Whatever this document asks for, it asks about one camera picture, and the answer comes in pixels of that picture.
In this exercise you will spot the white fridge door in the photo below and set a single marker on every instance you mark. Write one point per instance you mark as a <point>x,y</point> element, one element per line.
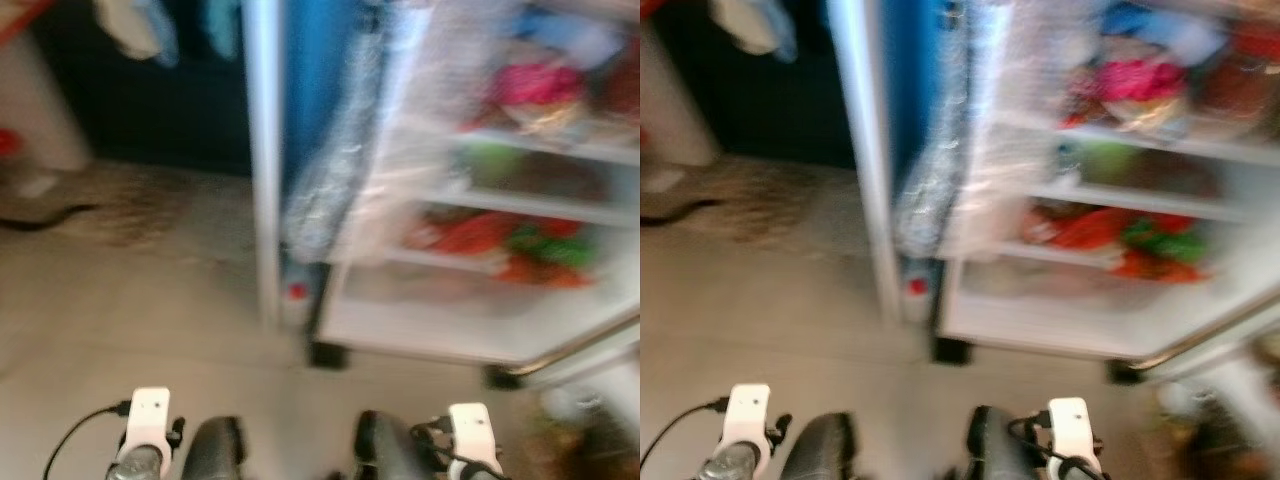
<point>1230,370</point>
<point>600,375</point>

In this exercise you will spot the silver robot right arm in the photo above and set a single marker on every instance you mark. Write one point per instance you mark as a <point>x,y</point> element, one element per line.
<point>480,474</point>
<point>1082,472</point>

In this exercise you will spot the white fridge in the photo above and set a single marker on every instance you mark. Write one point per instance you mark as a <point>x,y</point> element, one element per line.
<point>450,310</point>
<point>1060,310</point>

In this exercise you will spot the robot left leg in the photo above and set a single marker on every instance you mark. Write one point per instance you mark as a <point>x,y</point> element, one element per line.
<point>820,450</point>
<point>215,450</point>

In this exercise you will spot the white plug red button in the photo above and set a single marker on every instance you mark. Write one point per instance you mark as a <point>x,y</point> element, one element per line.
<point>917,288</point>
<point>297,292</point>

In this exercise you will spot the orange red food packets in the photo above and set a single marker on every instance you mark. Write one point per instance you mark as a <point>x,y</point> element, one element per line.
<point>465,232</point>
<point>1080,228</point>

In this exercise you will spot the green red food packets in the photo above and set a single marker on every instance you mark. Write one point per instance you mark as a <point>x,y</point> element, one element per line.
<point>1165,248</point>
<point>550,252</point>

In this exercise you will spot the speckled brown floor mat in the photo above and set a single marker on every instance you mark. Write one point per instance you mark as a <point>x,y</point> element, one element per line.
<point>780,200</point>
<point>150,205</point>

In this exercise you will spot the clear bubble wrap sheet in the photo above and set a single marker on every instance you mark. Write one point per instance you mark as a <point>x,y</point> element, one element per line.
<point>340,170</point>
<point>945,170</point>

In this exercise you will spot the green vegetable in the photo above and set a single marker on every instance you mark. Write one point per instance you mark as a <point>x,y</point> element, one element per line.
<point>1108,162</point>
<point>495,163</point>

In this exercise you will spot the white upright panel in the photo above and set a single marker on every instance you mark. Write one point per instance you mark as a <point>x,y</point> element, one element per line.
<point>265,150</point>
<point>865,150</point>

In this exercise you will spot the white bulky object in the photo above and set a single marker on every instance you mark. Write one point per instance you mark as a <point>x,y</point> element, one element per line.
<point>675,105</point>
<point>40,110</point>

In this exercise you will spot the pink snack packets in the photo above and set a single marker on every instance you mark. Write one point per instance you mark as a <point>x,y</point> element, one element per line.
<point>535,90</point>
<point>1140,85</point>

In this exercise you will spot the red lid jar reddish contents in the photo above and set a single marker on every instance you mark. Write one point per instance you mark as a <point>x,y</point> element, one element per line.
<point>622,90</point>
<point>1240,85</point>

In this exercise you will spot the blue hanging cloth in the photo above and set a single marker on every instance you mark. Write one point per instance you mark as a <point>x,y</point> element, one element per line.
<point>785,32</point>
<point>165,35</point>
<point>222,28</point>

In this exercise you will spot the blue plastic bag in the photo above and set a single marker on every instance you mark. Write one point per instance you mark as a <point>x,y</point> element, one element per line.
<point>1160,30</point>
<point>565,35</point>

